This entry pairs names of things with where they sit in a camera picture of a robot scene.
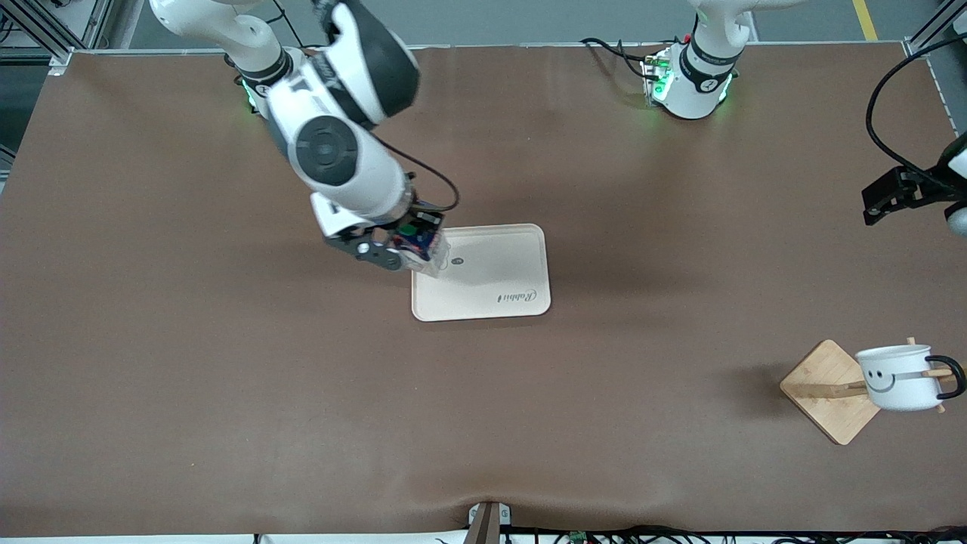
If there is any blue milk carton green cap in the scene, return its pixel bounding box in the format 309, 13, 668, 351
389, 215, 453, 280

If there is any white smiley mug black handle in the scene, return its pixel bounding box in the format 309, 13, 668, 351
855, 344, 967, 413

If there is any wooden cup rack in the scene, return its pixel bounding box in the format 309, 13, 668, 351
780, 337, 957, 446

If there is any cream plastic tray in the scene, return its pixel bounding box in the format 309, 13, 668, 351
411, 224, 551, 323

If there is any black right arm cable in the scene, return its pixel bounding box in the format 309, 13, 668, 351
376, 134, 461, 214

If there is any aluminium frame profile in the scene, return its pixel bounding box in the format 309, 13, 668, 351
903, 0, 967, 57
0, 0, 114, 69

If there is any black base power cable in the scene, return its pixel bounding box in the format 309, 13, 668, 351
580, 36, 660, 81

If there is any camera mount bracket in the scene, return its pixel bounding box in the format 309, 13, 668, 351
466, 501, 512, 544

